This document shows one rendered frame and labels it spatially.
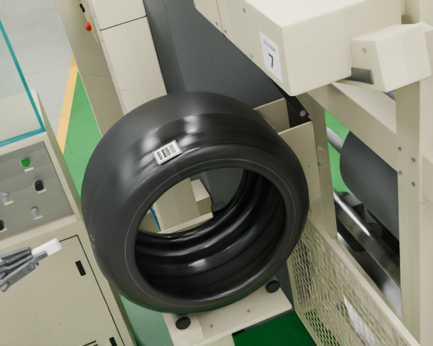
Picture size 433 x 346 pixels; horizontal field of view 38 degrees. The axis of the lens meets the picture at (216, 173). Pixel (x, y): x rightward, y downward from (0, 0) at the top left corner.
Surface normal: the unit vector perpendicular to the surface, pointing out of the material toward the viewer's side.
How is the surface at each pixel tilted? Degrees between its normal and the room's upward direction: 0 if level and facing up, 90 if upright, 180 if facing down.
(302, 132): 90
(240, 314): 0
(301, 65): 90
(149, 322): 0
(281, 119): 90
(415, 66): 72
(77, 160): 0
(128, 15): 90
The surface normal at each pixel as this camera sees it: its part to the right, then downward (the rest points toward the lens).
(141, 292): 0.18, 0.60
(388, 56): 0.26, 0.22
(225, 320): -0.19, -0.80
